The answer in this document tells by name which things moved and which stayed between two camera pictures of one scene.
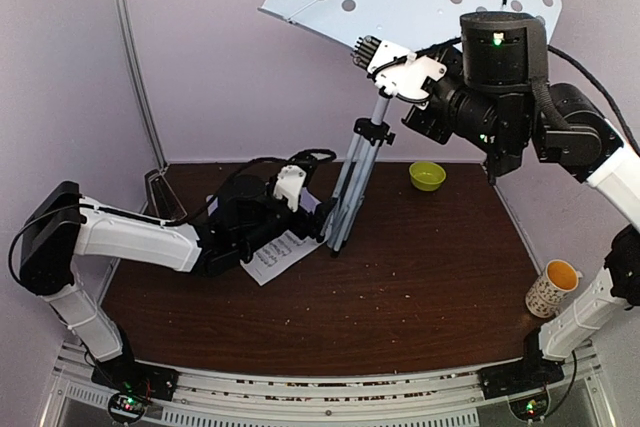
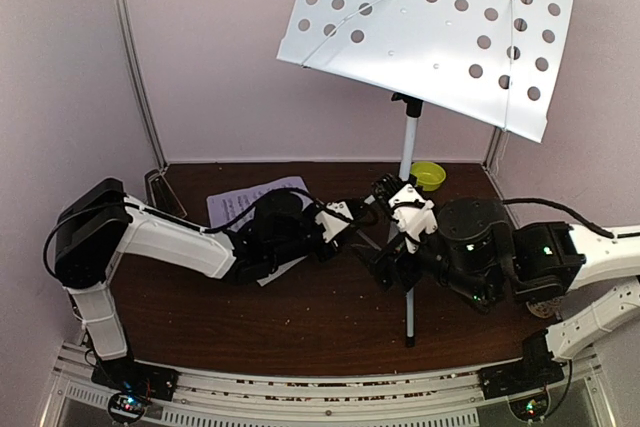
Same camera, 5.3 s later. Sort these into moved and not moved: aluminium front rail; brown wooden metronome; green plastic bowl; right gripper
Moved: right gripper
Not moved: brown wooden metronome; aluminium front rail; green plastic bowl
